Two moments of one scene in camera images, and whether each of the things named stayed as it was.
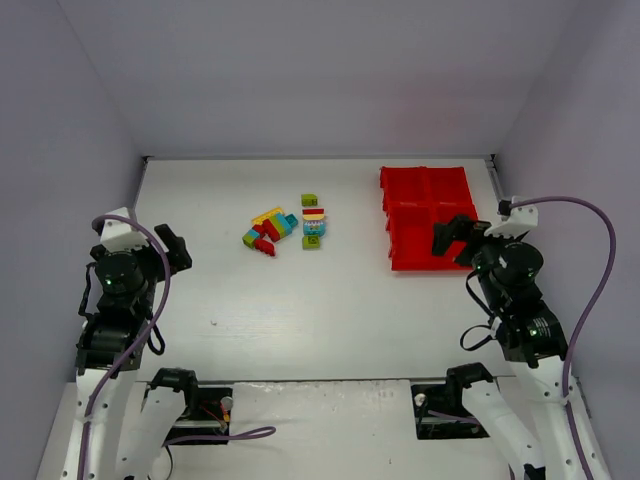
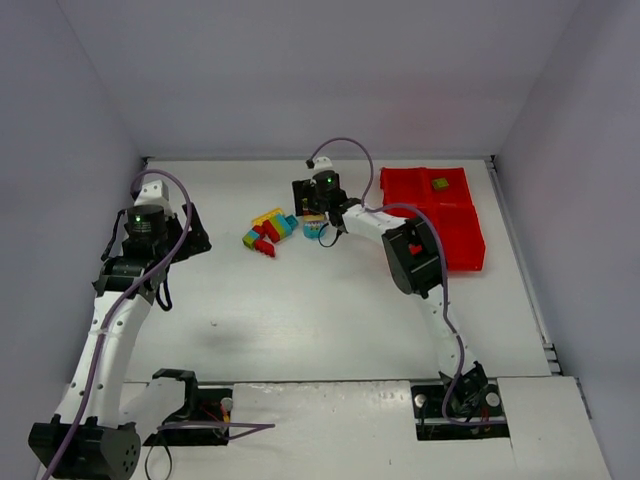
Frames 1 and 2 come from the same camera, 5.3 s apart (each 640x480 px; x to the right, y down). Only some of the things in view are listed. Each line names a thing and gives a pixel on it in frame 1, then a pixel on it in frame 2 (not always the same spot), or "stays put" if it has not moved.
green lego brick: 311,241 to 440,183
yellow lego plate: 266,215 stays put
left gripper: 163,251 to 195,230
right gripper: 470,239 to 302,195
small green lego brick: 248,240 stays put
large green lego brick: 276,222 stays put
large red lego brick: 271,230 stays put
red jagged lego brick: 265,246 stays put
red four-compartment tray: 416,199 stays put
